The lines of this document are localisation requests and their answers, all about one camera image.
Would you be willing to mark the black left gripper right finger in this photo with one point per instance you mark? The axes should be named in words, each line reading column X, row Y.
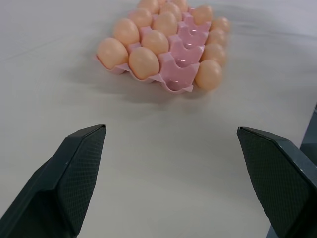
column 280, row 178

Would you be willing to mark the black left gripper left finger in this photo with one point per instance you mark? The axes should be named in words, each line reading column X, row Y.
column 62, row 183

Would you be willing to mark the pink plastic egg tray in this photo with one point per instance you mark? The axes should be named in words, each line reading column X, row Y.
column 182, row 68

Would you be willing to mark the beige egg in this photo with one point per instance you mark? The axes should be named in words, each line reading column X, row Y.
column 217, row 36
column 155, row 41
column 208, row 74
column 112, row 52
column 148, row 5
column 140, row 17
column 165, row 22
column 180, row 3
column 143, row 62
column 221, row 23
column 203, row 14
column 125, row 31
column 215, row 53
column 171, row 10

